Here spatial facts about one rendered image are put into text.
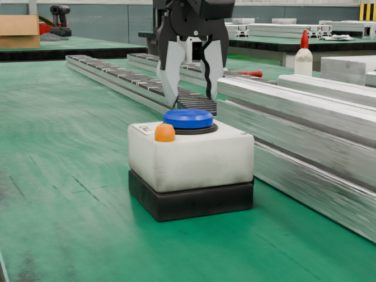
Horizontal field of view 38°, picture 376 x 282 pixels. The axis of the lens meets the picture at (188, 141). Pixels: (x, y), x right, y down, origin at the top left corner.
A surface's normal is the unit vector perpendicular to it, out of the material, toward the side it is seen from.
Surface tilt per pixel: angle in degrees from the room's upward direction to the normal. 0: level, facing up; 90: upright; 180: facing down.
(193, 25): 90
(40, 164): 0
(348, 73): 90
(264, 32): 90
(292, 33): 90
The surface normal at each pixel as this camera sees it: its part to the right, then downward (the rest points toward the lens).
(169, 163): 0.37, 0.21
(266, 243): 0.00, -0.97
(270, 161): -0.93, 0.08
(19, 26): 0.36, -0.17
